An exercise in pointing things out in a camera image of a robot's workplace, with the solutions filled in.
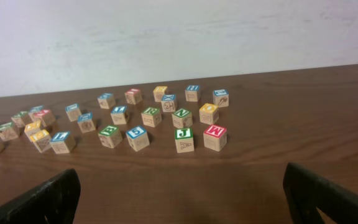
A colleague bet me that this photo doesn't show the red M block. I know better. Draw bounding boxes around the red M block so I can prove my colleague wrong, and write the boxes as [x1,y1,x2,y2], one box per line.
[203,124,227,152]

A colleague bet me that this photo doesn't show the blue l block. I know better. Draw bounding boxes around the blue l block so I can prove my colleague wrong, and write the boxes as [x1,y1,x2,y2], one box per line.
[50,131,76,154]
[111,106,129,125]

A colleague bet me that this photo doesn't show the blue L block middle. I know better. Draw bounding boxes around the blue L block middle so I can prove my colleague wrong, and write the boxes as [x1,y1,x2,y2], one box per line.
[111,106,129,125]

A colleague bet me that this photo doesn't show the blue D block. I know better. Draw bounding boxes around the blue D block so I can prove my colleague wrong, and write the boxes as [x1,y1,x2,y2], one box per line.
[77,113,96,133]

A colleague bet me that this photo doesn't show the green R block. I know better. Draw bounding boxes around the green R block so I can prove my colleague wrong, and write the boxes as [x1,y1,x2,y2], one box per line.
[141,107,162,128]

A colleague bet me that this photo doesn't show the green Z block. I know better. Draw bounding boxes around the green Z block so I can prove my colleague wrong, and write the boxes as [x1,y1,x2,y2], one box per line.
[11,111,32,128]

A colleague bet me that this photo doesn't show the blue E block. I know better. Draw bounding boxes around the blue E block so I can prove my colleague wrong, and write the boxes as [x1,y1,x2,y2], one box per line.
[65,103,82,122]

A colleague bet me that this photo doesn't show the yellow S block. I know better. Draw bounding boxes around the yellow S block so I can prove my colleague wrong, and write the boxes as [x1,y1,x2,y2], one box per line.
[153,86,168,102]

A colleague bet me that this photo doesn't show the blue 5 block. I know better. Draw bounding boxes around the blue 5 block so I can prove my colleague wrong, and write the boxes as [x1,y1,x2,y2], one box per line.
[126,126,150,152]

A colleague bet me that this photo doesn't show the blue Q block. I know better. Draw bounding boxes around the blue Q block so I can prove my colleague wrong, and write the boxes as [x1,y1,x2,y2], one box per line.
[98,93,116,109]

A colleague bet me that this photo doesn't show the blue two block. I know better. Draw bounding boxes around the blue two block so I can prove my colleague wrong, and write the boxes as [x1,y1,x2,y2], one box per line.
[213,89,229,108]

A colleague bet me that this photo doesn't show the yellow K block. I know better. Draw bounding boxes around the yellow K block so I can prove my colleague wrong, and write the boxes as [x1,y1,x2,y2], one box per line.
[24,120,42,139]

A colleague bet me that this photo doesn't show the blue H block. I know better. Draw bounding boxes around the blue H block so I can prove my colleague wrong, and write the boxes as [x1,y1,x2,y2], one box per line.
[185,85,201,102]

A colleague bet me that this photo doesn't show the green J block left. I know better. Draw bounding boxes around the green J block left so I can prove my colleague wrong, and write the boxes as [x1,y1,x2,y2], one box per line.
[0,121,20,141]

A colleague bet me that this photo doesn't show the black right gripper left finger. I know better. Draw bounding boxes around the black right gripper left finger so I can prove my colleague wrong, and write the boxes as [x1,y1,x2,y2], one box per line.
[0,169,81,223]

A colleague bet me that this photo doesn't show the blue X block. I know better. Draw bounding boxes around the blue X block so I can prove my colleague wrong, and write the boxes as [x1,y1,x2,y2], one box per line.
[161,95,177,113]

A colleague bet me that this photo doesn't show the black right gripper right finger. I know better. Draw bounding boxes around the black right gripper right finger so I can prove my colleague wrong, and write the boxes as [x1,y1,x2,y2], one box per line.
[283,162,358,224]

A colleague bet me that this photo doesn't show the yellow block near L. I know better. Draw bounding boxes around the yellow block near L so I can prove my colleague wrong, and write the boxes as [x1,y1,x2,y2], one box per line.
[30,129,52,153]

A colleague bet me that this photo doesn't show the red I block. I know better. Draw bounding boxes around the red I block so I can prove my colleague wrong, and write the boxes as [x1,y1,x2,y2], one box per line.
[125,88,142,105]

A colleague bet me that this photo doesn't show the green N block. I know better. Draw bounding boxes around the green N block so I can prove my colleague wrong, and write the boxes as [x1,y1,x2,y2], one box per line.
[172,108,193,129]

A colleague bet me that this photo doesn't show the green B block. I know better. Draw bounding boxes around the green B block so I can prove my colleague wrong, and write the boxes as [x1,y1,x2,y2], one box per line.
[98,125,123,148]

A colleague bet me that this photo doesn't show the yellow O block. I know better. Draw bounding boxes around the yellow O block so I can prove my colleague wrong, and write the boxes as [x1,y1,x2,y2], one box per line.
[199,103,219,124]

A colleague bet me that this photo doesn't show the red Y block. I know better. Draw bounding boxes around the red Y block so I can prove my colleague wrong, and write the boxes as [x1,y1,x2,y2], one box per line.
[34,110,56,127]

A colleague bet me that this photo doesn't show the blue L block front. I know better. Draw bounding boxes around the blue L block front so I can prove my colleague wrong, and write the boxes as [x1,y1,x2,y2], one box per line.
[50,131,76,154]

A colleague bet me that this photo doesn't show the blue P block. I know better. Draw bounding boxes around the blue P block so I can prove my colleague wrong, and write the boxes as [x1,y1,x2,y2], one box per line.
[29,105,44,116]

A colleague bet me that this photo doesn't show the green j block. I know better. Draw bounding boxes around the green j block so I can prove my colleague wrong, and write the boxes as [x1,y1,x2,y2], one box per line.
[0,121,20,141]
[175,128,195,153]

